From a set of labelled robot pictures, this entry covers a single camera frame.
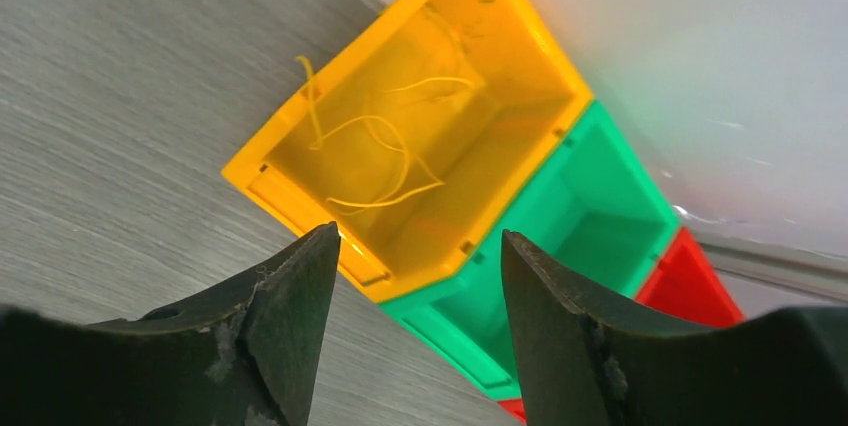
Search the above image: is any green plastic bin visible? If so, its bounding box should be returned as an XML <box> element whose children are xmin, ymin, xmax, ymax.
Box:
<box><xmin>380</xmin><ymin>101</ymin><xmax>680</xmax><ymax>401</ymax></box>

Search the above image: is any yellow plastic bin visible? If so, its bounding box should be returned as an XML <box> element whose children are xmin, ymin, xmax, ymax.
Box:
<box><xmin>222</xmin><ymin>0</ymin><xmax>591</xmax><ymax>303</ymax></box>

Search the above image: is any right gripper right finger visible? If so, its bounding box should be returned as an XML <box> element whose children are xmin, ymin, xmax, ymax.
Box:
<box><xmin>500</xmin><ymin>231</ymin><xmax>847</xmax><ymax>425</ymax></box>

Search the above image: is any red plastic bin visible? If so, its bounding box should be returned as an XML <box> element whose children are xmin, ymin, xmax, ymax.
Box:
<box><xmin>500</xmin><ymin>231</ymin><xmax>743</xmax><ymax>425</ymax></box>

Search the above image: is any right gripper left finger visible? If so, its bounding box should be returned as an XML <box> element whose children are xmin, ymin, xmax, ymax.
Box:
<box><xmin>1</xmin><ymin>222</ymin><xmax>340</xmax><ymax>425</ymax></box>

